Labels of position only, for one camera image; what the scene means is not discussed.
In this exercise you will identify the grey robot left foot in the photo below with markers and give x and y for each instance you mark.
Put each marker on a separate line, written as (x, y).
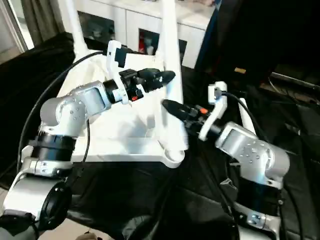
(86, 236)

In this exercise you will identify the dark metal pole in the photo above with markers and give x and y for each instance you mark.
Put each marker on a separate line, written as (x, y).
(297, 79)

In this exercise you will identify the white glass-door cabinet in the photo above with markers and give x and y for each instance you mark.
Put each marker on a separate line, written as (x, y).
(140, 17)

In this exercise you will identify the white plastic table leg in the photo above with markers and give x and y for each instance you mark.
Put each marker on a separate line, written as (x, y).
(77, 32)
(173, 50)
(247, 115)

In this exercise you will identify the grey curtain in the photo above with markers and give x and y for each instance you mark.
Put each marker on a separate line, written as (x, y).
(41, 20)

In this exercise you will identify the small tan label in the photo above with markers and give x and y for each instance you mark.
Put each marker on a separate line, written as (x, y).
(239, 70)

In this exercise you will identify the red bottle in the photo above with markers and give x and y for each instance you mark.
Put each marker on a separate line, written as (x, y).
(142, 43)

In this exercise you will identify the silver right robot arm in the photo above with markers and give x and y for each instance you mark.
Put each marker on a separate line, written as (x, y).
(250, 150)

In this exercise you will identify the white plastic table top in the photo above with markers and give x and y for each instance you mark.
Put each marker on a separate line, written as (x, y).
(125, 130)

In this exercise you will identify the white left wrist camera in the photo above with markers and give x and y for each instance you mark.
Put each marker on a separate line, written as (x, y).
(113, 57)

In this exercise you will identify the black mat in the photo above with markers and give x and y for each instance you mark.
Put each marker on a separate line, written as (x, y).
(125, 195)

